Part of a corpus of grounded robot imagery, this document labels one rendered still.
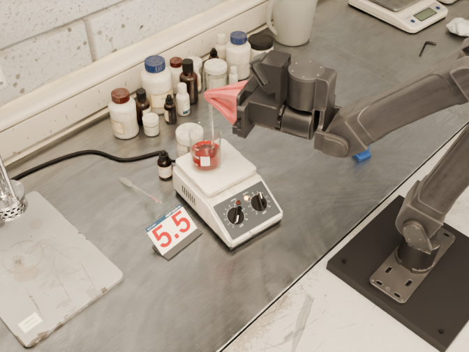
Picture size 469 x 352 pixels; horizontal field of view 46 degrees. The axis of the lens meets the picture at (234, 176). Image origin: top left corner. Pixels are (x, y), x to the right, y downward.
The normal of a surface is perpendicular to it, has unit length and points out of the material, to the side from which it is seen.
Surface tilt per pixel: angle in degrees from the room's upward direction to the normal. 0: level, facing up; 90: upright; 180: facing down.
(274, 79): 90
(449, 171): 89
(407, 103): 88
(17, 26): 90
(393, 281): 1
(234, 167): 0
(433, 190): 82
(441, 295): 1
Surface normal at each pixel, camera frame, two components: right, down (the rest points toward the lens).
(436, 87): -0.60, 0.62
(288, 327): 0.01, -0.71
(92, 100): 0.72, 0.50
